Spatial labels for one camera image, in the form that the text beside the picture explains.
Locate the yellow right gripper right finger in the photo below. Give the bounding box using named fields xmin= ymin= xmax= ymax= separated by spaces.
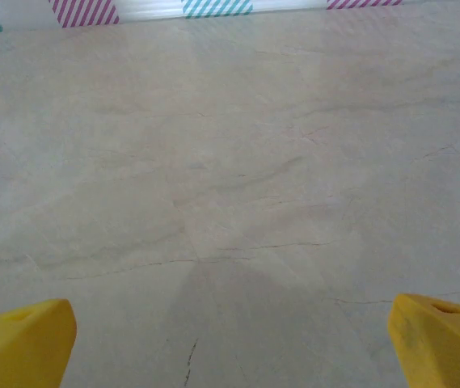
xmin=387 ymin=293 xmax=460 ymax=388

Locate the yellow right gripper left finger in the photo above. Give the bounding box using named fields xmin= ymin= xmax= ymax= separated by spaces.
xmin=0 ymin=298 xmax=79 ymax=388

